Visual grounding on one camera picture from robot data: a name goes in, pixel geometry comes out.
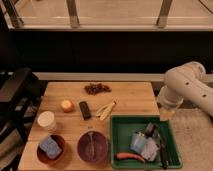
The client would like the black side furniture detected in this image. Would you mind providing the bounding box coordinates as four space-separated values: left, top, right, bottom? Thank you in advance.
0 68 41 143

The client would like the black rectangular block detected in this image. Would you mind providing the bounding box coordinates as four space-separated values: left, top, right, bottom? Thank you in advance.
79 101 91 120

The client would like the orange round fruit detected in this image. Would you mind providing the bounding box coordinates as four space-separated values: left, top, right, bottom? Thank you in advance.
61 100 74 113

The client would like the green plastic tray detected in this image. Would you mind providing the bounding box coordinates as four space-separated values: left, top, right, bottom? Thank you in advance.
110 116 182 170

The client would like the red bowl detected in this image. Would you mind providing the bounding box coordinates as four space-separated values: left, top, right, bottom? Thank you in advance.
37 134 66 165

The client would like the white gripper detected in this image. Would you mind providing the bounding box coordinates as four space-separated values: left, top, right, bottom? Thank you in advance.
157 86 183 121

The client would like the blue sponge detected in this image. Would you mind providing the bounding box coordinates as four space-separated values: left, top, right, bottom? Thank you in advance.
39 136 62 159

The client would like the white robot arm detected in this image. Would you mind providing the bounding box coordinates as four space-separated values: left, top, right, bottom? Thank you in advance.
157 61 213 121

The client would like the black handled tool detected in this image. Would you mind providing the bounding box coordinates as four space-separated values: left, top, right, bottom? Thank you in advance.
153 129 169 169

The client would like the clear plastic wrapper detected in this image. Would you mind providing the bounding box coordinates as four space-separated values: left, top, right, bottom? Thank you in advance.
141 138 159 161

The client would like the white cylindrical container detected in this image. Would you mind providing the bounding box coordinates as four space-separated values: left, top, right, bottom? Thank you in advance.
37 111 57 132

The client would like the purple bowl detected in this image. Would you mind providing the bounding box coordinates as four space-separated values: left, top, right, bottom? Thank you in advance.
77 131 109 163

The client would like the orange carrot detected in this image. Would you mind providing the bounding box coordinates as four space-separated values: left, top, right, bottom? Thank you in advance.
115 152 145 163

